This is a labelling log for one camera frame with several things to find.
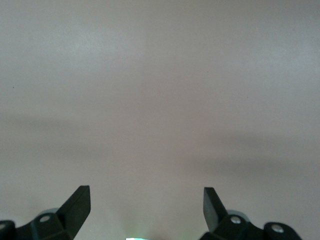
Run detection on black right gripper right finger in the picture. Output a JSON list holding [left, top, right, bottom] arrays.
[[198, 187, 302, 240]]

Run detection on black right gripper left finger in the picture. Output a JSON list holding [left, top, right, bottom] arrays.
[[0, 185, 92, 240]]

